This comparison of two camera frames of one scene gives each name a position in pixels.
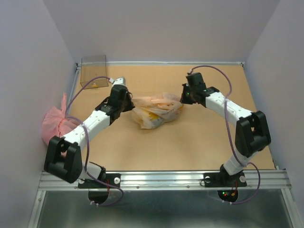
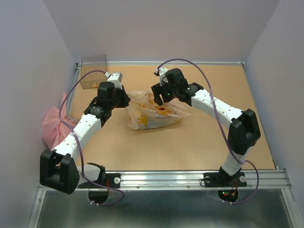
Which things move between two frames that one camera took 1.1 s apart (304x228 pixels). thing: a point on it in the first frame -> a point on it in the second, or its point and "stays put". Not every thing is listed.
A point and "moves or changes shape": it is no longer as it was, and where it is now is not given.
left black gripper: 129,107 -> 125,98
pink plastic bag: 56,123 stays put
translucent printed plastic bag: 153,112 moves or changes shape
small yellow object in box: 94,85 stays put
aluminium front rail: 261,180 stays put
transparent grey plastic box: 91,67 stays put
